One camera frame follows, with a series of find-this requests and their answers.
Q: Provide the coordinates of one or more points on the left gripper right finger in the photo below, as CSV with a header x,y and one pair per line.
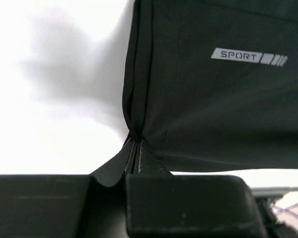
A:
x,y
162,205

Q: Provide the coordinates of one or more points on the black sport shorts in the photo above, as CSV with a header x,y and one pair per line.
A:
x,y
212,85

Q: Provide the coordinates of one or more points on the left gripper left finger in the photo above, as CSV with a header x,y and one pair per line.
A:
x,y
67,206

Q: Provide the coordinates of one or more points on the aluminium front rail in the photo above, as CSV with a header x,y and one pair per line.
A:
x,y
273,191

